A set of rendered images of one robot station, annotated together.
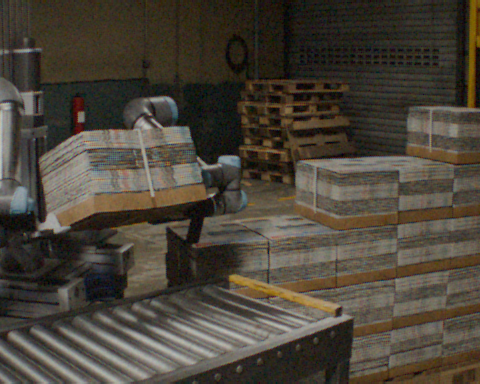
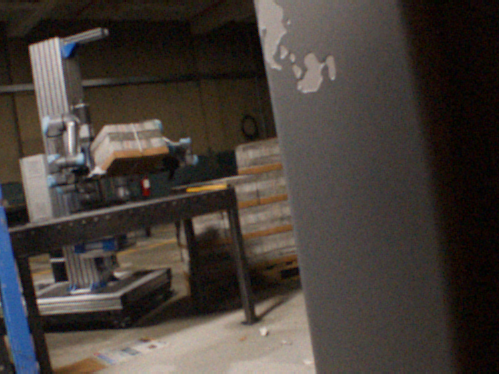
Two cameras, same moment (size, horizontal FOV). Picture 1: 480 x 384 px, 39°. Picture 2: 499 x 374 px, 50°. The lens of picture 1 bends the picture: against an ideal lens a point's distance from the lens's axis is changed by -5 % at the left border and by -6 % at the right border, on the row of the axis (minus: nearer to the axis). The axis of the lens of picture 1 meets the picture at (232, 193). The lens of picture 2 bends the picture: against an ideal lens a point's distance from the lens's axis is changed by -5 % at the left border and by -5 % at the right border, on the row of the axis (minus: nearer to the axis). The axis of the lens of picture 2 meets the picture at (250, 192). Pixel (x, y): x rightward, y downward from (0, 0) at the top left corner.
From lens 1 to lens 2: 1.64 m
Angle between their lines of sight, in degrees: 8
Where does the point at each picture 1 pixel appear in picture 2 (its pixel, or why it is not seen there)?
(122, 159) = (125, 136)
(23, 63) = (80, 111)
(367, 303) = (281, 212)
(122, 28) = (165, 120)
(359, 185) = (262, 149)
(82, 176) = (108, 145)
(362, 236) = (269, 176)
